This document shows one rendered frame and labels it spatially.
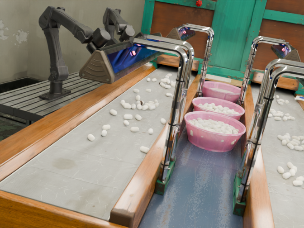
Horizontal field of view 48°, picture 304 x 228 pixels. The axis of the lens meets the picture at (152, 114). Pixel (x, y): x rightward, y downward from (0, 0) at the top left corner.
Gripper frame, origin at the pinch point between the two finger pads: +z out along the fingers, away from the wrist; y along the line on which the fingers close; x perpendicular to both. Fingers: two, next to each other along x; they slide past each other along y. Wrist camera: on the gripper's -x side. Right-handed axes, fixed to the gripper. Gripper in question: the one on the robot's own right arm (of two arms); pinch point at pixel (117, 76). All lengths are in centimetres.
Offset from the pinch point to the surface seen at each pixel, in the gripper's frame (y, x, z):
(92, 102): -18.3, 9.4, 2.9
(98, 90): 1.3, 12.8, -1.1
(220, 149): -19, -22, 52
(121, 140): -44.3, -3.0, 21.5
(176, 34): 14.6, -31.8, 2.1
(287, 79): 89, -58, 69
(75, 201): -85, -4, 23
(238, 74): 93, -35, 47
